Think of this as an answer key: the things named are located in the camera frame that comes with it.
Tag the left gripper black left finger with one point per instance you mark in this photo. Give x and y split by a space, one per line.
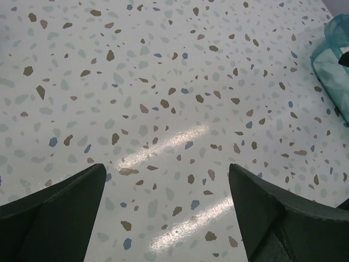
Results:
55 223

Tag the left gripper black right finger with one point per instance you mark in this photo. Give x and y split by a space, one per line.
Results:
277 225

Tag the teal translucent plastic bin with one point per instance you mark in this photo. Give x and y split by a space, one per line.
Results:
329 62

